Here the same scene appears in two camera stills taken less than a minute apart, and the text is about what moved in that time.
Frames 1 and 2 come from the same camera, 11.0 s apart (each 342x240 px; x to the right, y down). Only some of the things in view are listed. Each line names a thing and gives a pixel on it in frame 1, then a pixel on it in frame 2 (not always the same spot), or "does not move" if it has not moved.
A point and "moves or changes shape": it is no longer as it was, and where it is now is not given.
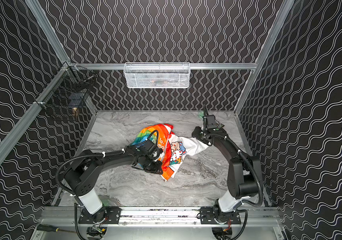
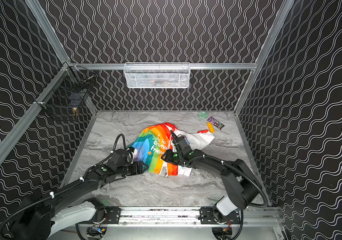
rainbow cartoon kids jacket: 174,148 moves or changes shape
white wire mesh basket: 156,75 does not move
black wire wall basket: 67,91 does not move
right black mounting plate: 207,217 does not move
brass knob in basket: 75,112 does not move
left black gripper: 152,163 -> 138,168
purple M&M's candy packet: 219,124 does not move
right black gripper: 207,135 -> 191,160
